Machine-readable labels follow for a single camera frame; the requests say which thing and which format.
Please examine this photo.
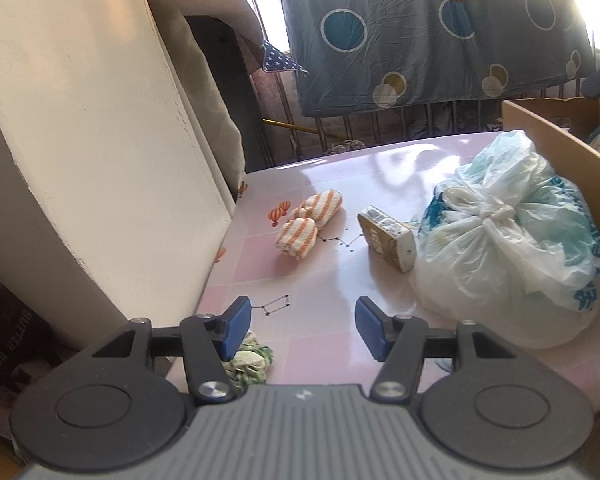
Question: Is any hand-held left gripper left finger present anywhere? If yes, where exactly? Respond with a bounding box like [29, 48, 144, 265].
[91, 296, 253, 405]

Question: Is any dark board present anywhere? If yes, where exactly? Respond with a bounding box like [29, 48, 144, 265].
[185, 14, 276, 171]

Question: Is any blue circle print blanket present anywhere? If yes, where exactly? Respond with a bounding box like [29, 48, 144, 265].
[279, 0, 597, 118]

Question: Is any orange striped cloth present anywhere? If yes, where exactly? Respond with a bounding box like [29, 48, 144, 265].
[274, 189, 344, 260]

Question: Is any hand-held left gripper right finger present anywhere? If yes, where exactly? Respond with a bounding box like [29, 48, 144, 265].
[355, 296, 511, 403]

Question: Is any dark curly object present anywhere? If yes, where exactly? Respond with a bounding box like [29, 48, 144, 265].
[324, 139, 368, 157]

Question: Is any pale knotted plastic bag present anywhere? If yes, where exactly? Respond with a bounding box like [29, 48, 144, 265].
[409, 130, 600, 350]

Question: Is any gold white tissue pack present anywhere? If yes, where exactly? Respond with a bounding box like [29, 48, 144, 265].
[357, 205, 417, 274]

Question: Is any brown cardboard box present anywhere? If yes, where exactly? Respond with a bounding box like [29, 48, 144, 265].
[501, 96, 600, 413]

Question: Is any yellow stick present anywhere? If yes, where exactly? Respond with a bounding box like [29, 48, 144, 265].
[262, 119, 348, 141]

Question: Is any blue star print cloth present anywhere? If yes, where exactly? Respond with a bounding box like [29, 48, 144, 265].
[260, 40, 308, 75]

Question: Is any metal balcony railing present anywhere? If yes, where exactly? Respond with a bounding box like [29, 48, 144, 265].
[235, 0, 600, 161]

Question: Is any thick white board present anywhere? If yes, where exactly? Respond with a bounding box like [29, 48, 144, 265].
[0, 0, 238, 351]

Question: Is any green floral scrunchie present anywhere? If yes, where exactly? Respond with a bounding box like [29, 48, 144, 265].
[220, 330, 275, 393]

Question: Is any dark printed box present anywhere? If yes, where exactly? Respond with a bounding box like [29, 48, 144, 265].
[0, 270, 68, 421]

